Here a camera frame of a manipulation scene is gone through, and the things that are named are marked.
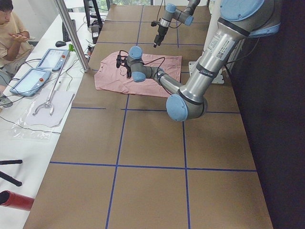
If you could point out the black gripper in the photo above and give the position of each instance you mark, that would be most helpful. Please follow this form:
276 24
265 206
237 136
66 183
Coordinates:
160 31
128 72

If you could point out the black keyboard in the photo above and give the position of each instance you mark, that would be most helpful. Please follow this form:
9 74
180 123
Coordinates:
65 35

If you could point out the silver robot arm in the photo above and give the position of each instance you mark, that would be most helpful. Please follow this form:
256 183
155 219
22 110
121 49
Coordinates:
172 12
239 19

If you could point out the metal reacher grabber tool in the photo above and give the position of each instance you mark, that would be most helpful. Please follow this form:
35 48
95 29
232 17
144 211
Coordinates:
48 103

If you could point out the near blue teach pendant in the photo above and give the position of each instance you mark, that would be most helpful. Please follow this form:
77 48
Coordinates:
31 82

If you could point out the aluminium frame post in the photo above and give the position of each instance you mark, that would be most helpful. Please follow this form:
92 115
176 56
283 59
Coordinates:
60 4

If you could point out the seated person beige shirt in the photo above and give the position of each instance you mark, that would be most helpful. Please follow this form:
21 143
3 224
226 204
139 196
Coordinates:
14 46

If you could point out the black power supply box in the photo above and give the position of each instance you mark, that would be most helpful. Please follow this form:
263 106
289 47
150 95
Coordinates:
95 31

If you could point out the black tripod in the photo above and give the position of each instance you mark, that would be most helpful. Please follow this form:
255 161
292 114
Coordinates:
9 174

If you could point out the pink Snoopy t-shirt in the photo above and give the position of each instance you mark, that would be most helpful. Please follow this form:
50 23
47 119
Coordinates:
114 79

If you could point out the far blue teach pendant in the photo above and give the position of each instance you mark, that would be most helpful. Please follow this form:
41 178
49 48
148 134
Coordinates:
53 59

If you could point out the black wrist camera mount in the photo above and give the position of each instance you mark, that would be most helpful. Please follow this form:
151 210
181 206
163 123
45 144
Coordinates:
121 60
154 23

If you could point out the blue teach pendant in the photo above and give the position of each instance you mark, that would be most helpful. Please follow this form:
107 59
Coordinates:
53 59
31 82

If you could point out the black computer mouse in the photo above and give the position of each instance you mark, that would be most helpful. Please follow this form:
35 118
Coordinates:
60 43

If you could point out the clear plastic sheet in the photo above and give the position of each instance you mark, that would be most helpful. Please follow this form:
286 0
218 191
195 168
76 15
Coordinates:
23 130

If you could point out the red cylinder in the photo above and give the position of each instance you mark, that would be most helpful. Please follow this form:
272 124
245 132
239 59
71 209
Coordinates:
15 200

